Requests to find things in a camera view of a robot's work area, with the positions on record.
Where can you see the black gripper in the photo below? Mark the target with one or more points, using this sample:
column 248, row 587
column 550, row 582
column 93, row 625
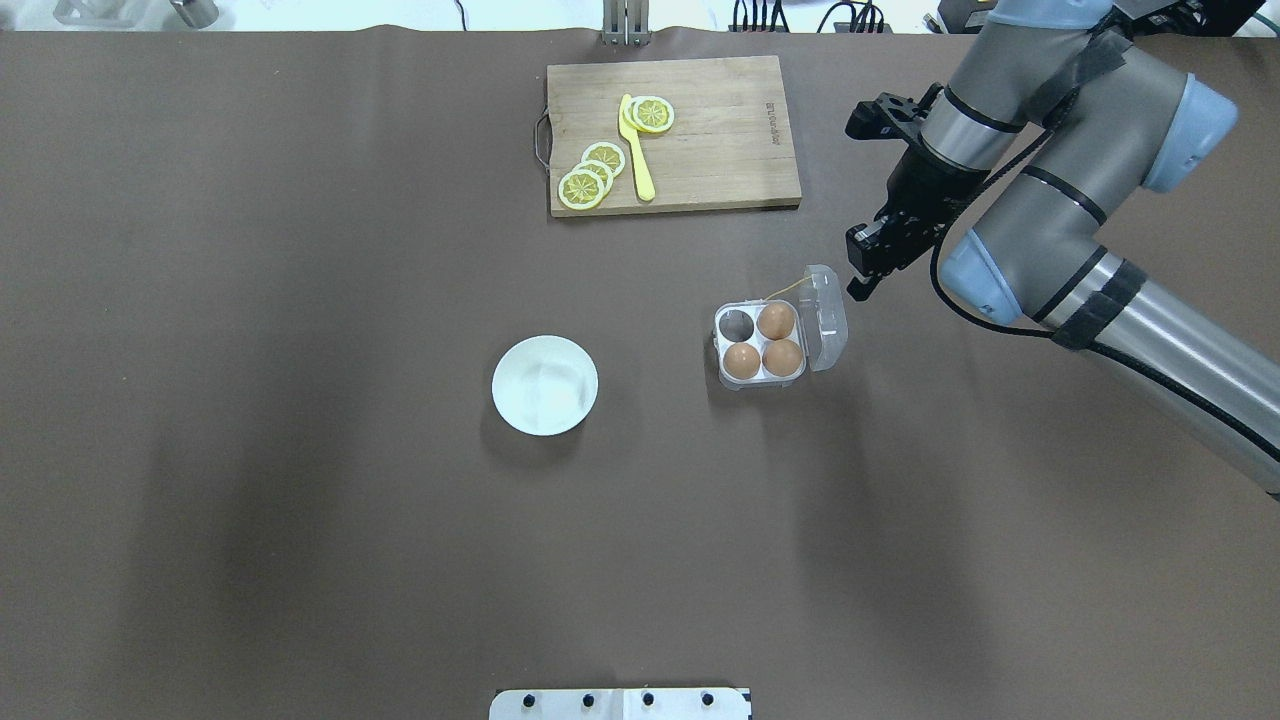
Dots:
column 926, row 187

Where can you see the clear plastic egg box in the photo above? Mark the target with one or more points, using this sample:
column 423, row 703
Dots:
column 822, row 329

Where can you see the brown egg from bowl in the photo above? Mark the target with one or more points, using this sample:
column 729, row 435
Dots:
column 741, row 361

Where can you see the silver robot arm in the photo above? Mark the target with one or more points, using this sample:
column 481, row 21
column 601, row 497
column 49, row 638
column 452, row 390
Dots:
column 1050, row 123

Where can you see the brown egg in box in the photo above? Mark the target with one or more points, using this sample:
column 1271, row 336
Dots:
column 776, row 320
column 783, row 358

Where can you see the wooden cutting board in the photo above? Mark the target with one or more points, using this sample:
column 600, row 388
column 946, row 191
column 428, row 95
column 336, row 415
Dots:
column 730, row 146

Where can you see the yellow toy knife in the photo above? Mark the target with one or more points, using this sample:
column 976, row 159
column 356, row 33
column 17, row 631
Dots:
column 643, row 181

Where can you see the lemon slice on knife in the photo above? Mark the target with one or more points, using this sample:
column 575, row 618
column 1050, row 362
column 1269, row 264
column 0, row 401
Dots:
column 651, row 114

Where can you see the lemon slice middle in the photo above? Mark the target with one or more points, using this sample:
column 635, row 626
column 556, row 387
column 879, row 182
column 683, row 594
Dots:
column 601, row 170

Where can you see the white bowl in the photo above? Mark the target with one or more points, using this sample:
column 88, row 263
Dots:
column 545, row 385

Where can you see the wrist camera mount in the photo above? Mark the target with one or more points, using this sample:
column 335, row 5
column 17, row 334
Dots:
column 891, row 116

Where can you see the aluminium frame post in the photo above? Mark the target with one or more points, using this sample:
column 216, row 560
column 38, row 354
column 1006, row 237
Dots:
column 625, row 23

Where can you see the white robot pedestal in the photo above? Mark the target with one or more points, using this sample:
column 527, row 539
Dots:
column 623, row 703

